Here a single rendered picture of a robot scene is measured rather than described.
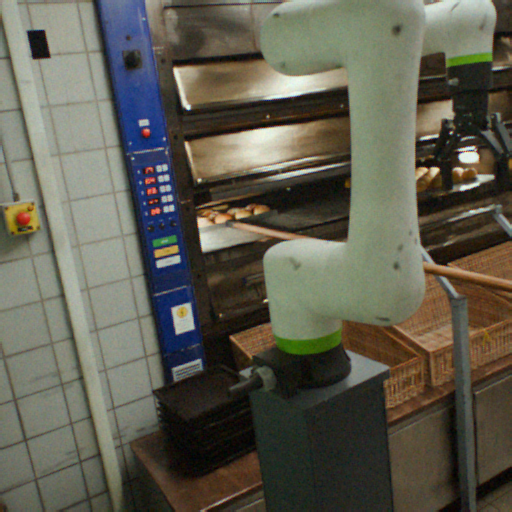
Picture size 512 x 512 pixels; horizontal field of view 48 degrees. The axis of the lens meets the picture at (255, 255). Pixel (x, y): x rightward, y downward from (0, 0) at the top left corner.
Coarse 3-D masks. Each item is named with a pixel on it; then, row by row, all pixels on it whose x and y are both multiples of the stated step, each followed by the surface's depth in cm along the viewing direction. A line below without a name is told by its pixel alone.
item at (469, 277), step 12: (240, 228) 253; (252, 228) 243; (264, 228) 236; (432, 264) 160; (444, 276) 155; (456, 276) 151; (468, 276) 148; (480, 276) 145; (492, 288) 143; (504, 288) 139
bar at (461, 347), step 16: (480, 208) 234; (496, 208) 235; (432, 224) 220; (448, 224) 224; (448, 288) 204; (464, 304) 201; (464, 320) 203; (464, 336) 204; (464, 352) 205; (464, 368) 207; (464, 384) 208; (464, 400) 209; (464, 416) 211; (464, 432) 213; (464, 448) 215; (464, 464) 217; (464, 480) 219; (464, 496) 221
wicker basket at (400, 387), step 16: (240, 336) 223; (256, 336) 227; (272, 336) 230; (352, 336) 244; (368, 336) 235; (240, 352) 217; (256, 352) 226; (368, 352) 237; (384, 352) 228; (400, 352) 220; (240, 368) 220; (400, 368) 206; (416, 368) 210; (384, 384) 204; (400, 384) 207; (416, 384) 212; (400, 400) 208
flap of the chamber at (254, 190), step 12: (468, 144) 255; (480, 144) 258; (420, 156) 241; (348, 168) 224; (288, 180) 212; (300, 180) 214; (312, 180) 216; (324, 180) 237; (228, 192) 200; (240, 192) 202; (252, 192) 204; (264, 192) 220; (204, 204) 204
